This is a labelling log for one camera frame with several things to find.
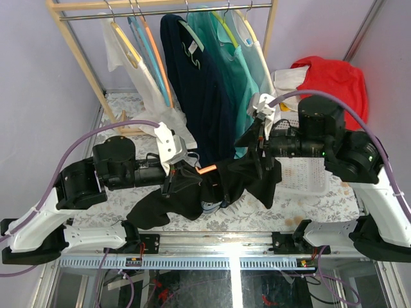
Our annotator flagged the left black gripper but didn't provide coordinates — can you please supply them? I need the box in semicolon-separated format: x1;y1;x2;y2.
109;158;205;197

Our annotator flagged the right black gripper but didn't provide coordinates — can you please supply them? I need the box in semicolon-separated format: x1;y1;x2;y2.
227;116;328;179

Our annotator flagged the black t shirt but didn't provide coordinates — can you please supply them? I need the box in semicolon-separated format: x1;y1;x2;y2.
126;157;281;230

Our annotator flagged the orange hanger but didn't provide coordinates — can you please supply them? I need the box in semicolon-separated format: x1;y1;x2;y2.
184;151;217;187
135;0;174;108

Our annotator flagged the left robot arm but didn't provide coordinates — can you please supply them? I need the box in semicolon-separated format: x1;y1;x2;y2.
1;136;201;266

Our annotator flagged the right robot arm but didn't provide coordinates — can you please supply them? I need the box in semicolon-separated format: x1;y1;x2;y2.
229;90;410;263

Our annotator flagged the navy hanging t shirt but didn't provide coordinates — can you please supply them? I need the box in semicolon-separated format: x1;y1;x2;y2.
160;14;235;166

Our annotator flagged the pale blue hanging t shirt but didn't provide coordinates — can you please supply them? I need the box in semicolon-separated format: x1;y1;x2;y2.
225;10;277;98

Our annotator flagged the teal hanging t shirt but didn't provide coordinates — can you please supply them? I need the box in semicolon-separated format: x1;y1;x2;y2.
188;12;259;139

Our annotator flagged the pale yellow hanger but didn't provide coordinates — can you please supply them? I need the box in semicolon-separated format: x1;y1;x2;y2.
105;1;141;69

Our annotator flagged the mint green hanger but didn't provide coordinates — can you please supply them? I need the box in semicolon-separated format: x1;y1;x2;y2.
179;1;204;52

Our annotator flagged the blue hanger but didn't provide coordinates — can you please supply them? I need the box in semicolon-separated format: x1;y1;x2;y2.
127;1;169;107

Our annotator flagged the white plastic laundry basket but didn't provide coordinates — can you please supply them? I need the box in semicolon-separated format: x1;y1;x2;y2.
274;112;329;196

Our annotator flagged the white crumpled cloth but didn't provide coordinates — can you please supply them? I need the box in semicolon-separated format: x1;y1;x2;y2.
271;65;309;96

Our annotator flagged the red cloth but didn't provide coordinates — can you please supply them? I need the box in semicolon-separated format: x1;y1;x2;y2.
290;56;369;122

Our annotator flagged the wooden clothes rack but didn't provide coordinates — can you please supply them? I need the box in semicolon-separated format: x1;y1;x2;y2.
45;0;278;124

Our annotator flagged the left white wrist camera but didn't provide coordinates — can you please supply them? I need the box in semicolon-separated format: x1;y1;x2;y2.
154;122;188;176

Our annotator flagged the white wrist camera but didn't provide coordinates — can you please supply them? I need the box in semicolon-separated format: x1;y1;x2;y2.
154;122;188;176
247;92;281;140

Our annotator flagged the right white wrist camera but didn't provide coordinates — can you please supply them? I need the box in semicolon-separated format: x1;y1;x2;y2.
247;92;281;140

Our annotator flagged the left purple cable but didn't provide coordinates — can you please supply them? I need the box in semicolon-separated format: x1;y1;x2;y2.
0;120;160;278

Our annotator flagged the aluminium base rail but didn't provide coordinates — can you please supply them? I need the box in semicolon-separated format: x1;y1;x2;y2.
48;230;354;270

